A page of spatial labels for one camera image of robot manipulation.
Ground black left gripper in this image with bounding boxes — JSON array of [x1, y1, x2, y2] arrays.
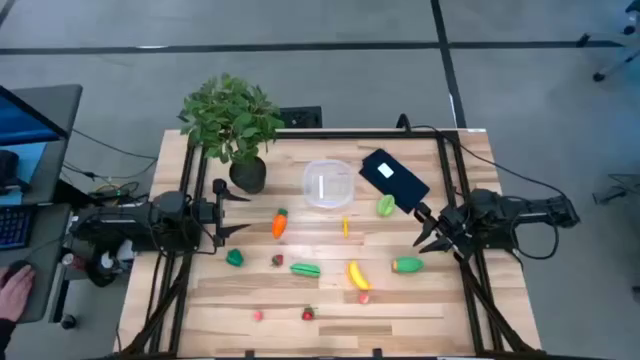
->
[[191, 178, 252, 248]]

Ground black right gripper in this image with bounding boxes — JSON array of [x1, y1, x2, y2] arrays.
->
[[412, 201, 476, 259]]

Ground green toy avocado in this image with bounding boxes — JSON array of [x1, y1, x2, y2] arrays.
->
[[391, 256, 425, 274]]

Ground orange toy carrot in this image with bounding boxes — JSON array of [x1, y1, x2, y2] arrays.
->
[[271, 208, 290, 240]]

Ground light green toy fruit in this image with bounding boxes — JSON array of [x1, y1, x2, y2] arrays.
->
[[376, 194, 397, 218]]

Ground yellow toy banana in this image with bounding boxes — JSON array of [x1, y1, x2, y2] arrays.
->
[[346, 260, 373, 292]]

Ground green toy pea pod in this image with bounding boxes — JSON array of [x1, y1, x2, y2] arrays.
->
[[289, 262, 322, 279]]

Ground person's forearm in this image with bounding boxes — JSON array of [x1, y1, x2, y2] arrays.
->
[[0, 318, 17, 354]]

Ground clear plastic tupperware container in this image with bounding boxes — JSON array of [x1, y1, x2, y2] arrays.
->
[[302, 158, 356, 209]]

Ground dark blue cloth, white label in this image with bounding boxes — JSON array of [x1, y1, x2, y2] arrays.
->
[[358, 148, 431, 215]]

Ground green potted plant, black pot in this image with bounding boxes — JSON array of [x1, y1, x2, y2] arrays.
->
[[178, 73, 285, 195]]

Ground black floor outlet box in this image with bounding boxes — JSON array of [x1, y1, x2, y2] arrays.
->
[[278, 105, 324, 130]]

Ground red soda can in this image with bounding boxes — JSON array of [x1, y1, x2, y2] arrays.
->
[[60, 253, 87, 272]]

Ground grey desk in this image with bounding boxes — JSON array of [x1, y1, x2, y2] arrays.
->
[[0, 202, 72, 325]]

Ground black keyboard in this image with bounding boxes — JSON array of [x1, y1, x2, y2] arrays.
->
[[0, 206, 34, 250]]

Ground black round desk device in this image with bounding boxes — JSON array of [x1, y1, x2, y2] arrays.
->
[[0, 149, 31, 196]]

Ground computer monitor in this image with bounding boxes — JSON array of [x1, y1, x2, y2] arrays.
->
[[0, 83, 84, 206]]

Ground person's hand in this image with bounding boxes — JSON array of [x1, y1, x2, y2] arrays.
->
[[0, 264, 37, 324]]

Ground office chair base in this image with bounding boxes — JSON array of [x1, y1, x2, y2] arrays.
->
[[575, 0, 640, 83]]

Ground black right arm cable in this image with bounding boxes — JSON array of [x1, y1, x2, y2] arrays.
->
[[397, 113, 569, 199]]

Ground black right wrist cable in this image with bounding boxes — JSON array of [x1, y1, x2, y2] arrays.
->
[[508, 214, 561, 261]]

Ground black floor cables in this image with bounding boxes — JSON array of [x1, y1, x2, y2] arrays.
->
[[60, 128, 159, 182]]

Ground black aluminium table frame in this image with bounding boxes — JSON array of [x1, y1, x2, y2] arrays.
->
[[119, 128, 546, 360]]

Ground grey stand with cables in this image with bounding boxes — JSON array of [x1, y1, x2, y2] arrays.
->
[[592, 172, 640, 206]]

